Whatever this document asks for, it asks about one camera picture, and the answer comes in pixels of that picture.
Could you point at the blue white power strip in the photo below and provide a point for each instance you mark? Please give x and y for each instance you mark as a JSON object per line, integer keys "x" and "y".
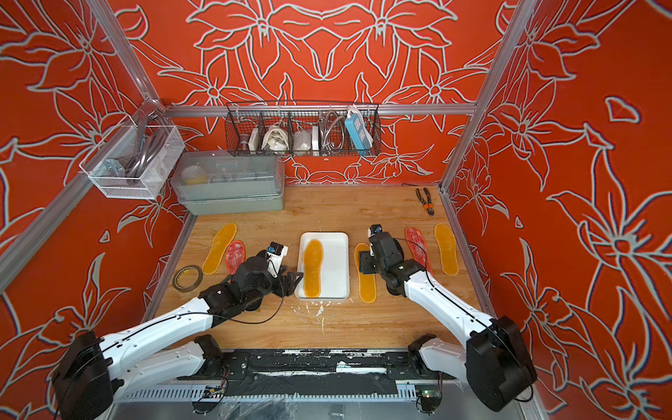
{"x": 358, "y": 131}

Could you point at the brown tape roll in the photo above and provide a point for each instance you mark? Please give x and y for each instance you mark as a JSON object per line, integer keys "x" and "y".
{"x": 188, "y": 278}

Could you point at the grey green lidded storage box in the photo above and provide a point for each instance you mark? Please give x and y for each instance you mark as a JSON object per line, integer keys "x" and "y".
{"x": 216, "y": 183}

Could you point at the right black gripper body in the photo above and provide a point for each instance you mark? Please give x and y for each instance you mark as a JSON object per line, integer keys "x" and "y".
{"x": 370, "y": 264}

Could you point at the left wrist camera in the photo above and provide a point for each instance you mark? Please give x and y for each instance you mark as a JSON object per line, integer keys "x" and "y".
{"x": 276, "y": 253}

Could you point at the red insole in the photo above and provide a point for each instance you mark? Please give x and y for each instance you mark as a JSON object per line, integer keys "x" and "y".
{"x": 235, "y": 256}
{"x": 418, "y": 246}

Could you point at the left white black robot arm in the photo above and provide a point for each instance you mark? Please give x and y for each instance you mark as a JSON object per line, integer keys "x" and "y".
{"x": 96, "y": 372}

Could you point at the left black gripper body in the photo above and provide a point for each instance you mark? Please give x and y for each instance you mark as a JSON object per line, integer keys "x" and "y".
{"x": 269, "y": 287}

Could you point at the orange black pliers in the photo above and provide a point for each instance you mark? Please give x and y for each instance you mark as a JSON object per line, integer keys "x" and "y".
{"x": 425, "y": 198}

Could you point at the white plastic storage tray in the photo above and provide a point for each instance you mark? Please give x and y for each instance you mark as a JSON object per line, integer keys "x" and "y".
{"x": 335, "y": 282}

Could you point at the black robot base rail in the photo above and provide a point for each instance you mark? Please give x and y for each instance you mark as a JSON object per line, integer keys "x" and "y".
{"x": 318, "y": 372}

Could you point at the black wire wall basket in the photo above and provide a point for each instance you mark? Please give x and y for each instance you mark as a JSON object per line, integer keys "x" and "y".
{"x": 300, "y": 129}

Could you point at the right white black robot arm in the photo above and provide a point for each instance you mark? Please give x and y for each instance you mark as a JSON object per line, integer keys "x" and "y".
{"x": 494, "y": 361}

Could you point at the clear plastic wall bin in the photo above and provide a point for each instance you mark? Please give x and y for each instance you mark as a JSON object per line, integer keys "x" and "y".
{"x": 134, "y": 160}

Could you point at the yellow insole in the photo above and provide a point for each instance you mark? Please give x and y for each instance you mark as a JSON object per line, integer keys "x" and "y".
{"x": 367, "y": 282}
{"x": 447, "y": 244}
{"x": 313, "y": 258}
{"x": 220, "y": 244}

